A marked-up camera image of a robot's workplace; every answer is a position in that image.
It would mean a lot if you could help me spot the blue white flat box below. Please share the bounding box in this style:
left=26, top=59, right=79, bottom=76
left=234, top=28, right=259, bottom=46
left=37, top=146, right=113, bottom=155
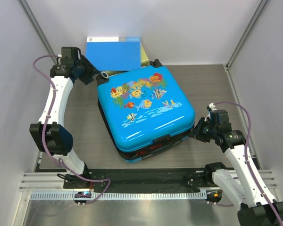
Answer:
left=85, top=36, right=141, bottom=71

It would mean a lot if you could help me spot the aluminium corner post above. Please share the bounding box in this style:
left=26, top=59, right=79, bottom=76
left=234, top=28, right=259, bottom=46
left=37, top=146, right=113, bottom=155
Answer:
left=225, top=0, right=270, bottom=71
left=18, top=0, right=55, bottom=56

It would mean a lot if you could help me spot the yellow-green drawer organizer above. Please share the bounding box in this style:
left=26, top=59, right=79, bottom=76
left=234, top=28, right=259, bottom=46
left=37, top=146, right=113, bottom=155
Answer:
left=98, top=43, right=149, bottom=75

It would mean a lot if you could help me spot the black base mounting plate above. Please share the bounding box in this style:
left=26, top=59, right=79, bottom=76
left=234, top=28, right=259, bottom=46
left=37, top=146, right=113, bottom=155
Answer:
left=63, top=167, right=232, bottom=190

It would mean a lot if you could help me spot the slotted cable duct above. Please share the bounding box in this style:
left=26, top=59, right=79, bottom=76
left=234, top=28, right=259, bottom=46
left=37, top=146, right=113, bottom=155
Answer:
left=30, top=191, right=207, bottom=201

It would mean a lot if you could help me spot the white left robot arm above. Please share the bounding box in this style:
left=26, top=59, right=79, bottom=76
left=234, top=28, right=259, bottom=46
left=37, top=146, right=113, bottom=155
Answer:
left=29, top=47, right=100, bottom=188

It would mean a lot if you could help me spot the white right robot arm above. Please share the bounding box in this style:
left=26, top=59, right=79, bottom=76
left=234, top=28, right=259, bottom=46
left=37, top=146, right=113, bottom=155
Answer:
left=189, top=109, right=283, bottom=226

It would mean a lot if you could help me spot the blue suitcase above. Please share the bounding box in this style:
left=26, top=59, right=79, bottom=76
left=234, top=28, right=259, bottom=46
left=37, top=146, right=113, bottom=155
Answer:
left=96, top=59, right=196, bottom=163

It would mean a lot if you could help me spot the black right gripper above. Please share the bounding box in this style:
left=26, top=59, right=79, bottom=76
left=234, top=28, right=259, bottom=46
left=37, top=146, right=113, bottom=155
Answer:
left=188, top=117, right=218, bottom=143

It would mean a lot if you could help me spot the aluminium right corner post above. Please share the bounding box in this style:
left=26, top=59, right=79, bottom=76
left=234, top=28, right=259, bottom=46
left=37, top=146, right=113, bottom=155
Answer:
left=225, top=0, right=270, bottom=71

